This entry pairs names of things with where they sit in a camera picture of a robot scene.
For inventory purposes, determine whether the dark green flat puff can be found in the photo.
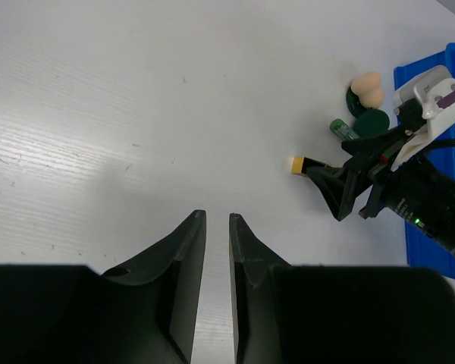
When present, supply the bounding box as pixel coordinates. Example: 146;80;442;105
346;87;368;118

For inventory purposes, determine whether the green lip balm tube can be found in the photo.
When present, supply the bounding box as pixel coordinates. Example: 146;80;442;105
329;118;359;141

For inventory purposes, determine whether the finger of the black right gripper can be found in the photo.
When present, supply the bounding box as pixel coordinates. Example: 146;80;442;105
341;127;406;156
306;167;372;221

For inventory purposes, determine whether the dark green round puff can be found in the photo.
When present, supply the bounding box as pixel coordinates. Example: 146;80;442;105
353;109;390;138

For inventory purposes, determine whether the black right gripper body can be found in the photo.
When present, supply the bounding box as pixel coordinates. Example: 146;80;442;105
359;151;455;257

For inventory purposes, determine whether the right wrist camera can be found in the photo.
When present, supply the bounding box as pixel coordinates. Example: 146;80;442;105
391;65;455;171

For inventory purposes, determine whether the long black gold lipstick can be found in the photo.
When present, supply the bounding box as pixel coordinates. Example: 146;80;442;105
290;156;333;177

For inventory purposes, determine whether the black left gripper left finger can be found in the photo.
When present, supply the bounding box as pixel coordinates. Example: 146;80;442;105
102;210;207;363

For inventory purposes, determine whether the beige makeup sponge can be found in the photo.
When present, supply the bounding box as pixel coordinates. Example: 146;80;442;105
350;72;384;108

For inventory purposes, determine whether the blue divided plastic tray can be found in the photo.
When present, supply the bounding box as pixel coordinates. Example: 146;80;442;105
393;42;455;287

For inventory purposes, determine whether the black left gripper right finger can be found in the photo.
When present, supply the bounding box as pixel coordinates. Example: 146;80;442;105
229;213;289;363

